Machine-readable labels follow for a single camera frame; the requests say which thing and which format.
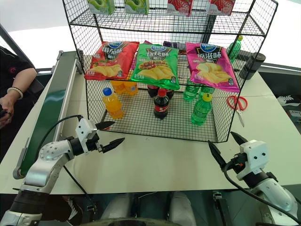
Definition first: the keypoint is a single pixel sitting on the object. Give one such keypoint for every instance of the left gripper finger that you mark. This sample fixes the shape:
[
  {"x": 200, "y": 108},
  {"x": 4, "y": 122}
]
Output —
[
  {"x": 104, "y": 125},
  {"x": 113, "y": 144}
]

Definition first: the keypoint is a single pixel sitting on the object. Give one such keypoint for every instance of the green apple milk carton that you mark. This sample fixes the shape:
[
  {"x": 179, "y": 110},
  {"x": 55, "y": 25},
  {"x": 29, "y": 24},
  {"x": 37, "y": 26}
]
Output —
[
  {"x": 137, "y": 6},
  {"x": 101, "y": 5}
]

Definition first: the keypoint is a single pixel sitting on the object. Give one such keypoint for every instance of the green potato chips bag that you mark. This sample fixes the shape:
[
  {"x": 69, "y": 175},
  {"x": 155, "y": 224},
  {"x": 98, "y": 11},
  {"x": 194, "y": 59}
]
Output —
[{"x": 156, "y": 66}]

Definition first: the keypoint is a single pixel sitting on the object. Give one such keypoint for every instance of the light grey robot leg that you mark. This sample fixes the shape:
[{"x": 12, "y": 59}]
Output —
[
  {"x": 117, "y": 208},
  {"x": 182, "y": 207}
]

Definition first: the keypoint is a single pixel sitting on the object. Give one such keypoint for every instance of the orange soda bottle blue cap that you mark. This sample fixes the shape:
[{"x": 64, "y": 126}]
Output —
[{"x": 112, "y": 104}]

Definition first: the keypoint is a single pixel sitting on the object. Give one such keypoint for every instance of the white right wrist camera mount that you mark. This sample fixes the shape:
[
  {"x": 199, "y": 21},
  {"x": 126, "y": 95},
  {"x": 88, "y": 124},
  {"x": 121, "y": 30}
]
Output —
[{"x": 255, "y": 155}]

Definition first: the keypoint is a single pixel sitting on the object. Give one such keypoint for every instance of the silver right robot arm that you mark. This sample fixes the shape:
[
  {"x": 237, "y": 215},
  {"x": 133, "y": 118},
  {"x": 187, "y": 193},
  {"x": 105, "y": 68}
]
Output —
[{"x": 277, "y": 195}]

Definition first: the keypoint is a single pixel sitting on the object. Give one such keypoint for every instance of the red potato chips bag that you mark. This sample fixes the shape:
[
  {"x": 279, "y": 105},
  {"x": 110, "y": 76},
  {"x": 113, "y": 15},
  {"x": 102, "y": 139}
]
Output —
[{"x": 113, "y": 61}]

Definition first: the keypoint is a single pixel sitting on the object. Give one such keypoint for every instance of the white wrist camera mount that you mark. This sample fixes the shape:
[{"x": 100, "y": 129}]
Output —
[
  {"x": 84, "y": 130},
  {"x": 255, "y": 155}
]

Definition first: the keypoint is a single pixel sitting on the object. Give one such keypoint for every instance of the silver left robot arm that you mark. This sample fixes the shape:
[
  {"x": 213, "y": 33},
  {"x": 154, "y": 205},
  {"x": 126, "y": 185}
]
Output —
[{"x": 44, "y": 164}]

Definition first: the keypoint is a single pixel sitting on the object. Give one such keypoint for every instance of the black cylindrical container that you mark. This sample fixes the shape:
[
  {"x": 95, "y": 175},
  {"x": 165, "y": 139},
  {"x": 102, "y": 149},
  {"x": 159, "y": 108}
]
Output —
[{"x": 252, "y": 66}]

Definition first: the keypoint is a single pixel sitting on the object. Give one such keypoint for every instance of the person's hand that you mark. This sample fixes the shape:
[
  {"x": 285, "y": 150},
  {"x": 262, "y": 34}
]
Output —
[{"x": 7, "y": 103}]

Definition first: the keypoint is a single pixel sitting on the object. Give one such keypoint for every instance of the cola bottle red cap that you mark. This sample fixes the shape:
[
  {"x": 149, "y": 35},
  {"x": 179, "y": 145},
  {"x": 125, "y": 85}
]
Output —
[{"x": 161, "y": 106}]

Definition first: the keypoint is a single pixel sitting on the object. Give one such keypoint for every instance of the green conveyor belt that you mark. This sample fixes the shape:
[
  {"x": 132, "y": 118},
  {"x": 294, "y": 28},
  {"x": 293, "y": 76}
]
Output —
[{"x": 49, "y": 110}]

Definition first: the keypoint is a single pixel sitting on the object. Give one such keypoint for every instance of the black bag white print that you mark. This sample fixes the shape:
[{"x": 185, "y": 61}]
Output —
[{"x": 288, "y": 100}]

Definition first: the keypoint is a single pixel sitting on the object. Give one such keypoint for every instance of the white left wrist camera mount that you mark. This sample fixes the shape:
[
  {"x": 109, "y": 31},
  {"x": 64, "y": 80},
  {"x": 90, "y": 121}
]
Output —
[{"x": 84, "y": 130}]

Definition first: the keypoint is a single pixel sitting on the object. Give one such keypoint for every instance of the purple snack packet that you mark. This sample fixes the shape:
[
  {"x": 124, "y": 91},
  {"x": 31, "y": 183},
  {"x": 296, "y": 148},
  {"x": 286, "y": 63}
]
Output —
[{"x": 172, "y": 44}]

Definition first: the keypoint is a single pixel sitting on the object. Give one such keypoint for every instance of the red strawberry milk carton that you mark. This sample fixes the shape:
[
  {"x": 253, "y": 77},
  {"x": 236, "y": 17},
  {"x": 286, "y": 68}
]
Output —
[
  {"x": 222, "y": 6},
  {"x": 179, "y": 7}
]

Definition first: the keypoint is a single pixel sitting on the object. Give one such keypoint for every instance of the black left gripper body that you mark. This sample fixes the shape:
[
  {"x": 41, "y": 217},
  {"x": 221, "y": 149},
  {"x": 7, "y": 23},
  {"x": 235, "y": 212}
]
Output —
[{"x": 92, "y": 144}]

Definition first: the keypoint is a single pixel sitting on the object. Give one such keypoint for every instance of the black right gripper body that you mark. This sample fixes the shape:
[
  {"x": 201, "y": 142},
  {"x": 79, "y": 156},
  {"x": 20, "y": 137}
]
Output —
[{"x": 240, "y": 161}]

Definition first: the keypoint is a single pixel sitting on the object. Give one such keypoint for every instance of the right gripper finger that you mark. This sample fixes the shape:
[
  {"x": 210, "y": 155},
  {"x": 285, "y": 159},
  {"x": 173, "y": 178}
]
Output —
[
  {"x": 239, "y": 139},
  {"x": 217, "y": 153}
]

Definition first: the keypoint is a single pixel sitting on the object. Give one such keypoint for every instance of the green soda bottle yellow cap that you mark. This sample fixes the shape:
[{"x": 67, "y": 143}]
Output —
[
  {"x": 235, "y": 49},
  {"x": 201, "y": 110}
]

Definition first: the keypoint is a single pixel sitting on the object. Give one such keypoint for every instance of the person's bare forearm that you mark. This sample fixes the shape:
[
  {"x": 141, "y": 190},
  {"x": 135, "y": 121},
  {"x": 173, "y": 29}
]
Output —
[{"x": 24, "y": 78}]

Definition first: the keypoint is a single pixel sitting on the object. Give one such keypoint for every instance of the pink potato chips bag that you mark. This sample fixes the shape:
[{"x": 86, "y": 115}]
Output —
[{"x": 209, "y": 66}]

